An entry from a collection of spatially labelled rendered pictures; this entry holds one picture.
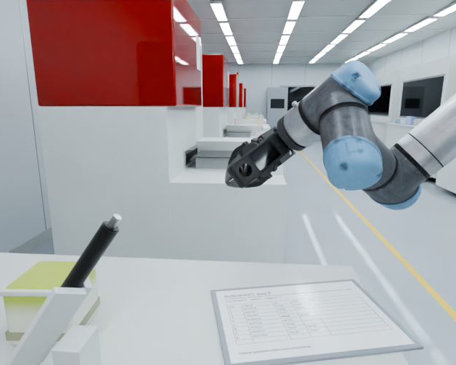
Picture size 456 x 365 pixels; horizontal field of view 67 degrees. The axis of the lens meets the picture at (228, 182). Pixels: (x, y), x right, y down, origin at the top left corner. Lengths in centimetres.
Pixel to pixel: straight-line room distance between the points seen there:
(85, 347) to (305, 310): 27
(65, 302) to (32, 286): 16
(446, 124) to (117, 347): 53
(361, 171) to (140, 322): 34
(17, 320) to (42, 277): 5
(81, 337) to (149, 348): 13
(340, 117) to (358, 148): 6
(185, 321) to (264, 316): 9
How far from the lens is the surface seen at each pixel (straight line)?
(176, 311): 46
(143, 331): 43
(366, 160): 48
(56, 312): 27
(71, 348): 29
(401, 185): 60
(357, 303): 49
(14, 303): 43
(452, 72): 650
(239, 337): 41
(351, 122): 52
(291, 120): 60
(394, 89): 850
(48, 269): 45
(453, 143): 61
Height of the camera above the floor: 121
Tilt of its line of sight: 12 degrees down
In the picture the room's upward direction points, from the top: straight up
